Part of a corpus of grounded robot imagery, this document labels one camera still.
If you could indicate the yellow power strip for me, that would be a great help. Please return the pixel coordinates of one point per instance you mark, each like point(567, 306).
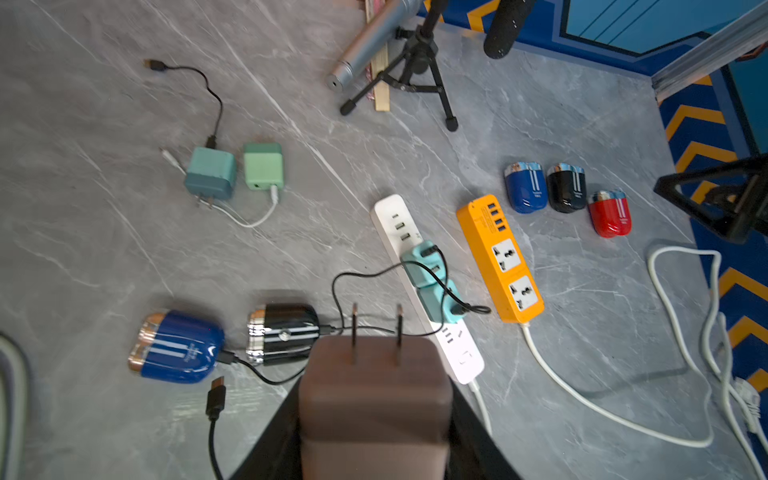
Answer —
point(499, 259)

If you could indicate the teal charger lower white strip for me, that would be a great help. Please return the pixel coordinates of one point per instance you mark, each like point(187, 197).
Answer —
point(439, 305)

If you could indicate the teal charger white strip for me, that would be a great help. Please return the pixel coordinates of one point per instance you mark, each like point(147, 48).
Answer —
point(439, 305)
point(424, 264)

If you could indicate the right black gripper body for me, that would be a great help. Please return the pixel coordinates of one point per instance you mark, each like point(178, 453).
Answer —
point(730, 211)

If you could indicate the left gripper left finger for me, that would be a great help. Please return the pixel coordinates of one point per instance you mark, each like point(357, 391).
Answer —
point(276, 454)

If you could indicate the black tripod stand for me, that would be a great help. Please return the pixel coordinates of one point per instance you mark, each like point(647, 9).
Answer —
point(415, 69)

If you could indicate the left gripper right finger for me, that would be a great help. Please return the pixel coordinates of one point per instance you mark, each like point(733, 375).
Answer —
point(472, 452)

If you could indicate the pink charger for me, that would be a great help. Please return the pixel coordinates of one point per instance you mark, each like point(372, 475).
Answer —
point(374, 407)

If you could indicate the light green charger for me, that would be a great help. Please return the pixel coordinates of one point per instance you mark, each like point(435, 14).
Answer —
point(263, 166)

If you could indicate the teal charger upper white strip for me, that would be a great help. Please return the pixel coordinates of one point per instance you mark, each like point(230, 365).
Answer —
point(424, 264)

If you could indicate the white power strip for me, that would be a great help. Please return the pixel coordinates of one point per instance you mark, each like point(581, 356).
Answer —
point(402, 240)

